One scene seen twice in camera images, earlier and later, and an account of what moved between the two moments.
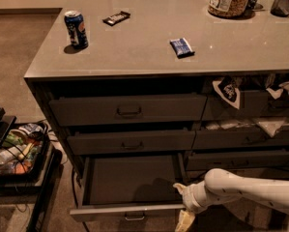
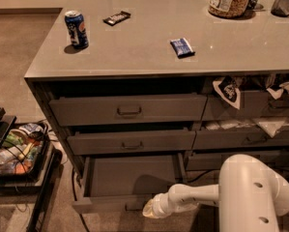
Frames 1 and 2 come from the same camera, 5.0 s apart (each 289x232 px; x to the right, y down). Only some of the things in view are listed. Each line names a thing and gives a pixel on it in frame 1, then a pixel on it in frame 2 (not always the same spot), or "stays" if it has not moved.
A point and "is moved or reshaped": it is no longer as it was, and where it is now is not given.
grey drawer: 253,104 stays
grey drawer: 136,188 is moved or reshaped
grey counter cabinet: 172,81 stays
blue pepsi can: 76,28 stays
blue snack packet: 182,47 stays
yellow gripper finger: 186,219 to 148,209
